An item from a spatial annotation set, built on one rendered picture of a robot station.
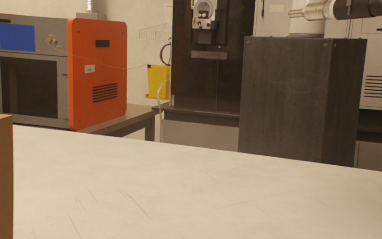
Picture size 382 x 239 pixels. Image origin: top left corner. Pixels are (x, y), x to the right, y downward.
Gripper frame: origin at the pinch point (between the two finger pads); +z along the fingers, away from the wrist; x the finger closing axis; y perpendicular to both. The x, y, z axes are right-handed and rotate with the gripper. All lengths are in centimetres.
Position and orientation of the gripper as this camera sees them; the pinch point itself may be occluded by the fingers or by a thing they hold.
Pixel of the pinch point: (356, 14)
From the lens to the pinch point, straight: 59.0
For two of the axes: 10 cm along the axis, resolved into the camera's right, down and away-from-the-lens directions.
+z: -0.3, 9.9, 1.1
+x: -8.0, 0.4, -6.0
